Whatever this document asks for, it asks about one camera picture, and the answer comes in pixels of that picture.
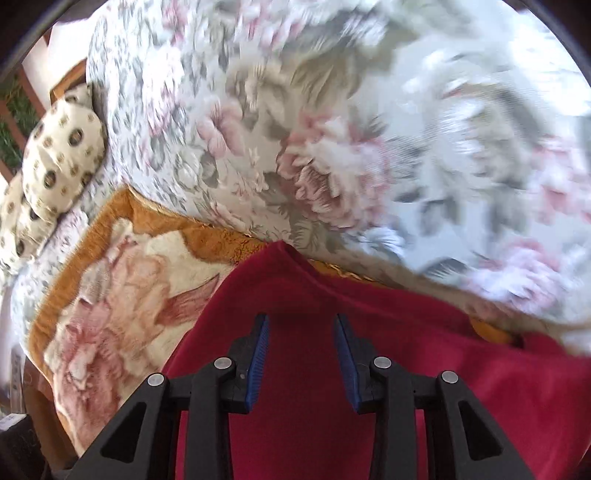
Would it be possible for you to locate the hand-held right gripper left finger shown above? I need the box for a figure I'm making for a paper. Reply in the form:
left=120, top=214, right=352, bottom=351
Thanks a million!
left=62, top=313, right=270, bottom=480

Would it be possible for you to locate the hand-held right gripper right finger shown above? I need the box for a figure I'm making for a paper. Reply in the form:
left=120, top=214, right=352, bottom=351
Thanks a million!
left=334, top=314, right=529, bottom=480

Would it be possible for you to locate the dark red fleece garment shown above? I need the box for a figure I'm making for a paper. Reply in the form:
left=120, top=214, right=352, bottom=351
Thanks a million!
left=163, top=240, right=591, bottom=480

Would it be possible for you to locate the orange floral plush blanket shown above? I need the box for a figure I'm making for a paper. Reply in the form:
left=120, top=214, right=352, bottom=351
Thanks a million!
left=28, top=185, right=522, bottom=457

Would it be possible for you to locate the floral bedspread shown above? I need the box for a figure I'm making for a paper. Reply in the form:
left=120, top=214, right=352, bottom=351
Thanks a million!
left=0, top=0, right=591, bottom=356

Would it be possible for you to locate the cream medallion print pillow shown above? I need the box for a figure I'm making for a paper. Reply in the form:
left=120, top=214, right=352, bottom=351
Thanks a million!
left=21, top=96, right=108, bottom=222
left=0, top=173, right=56, bottom=275

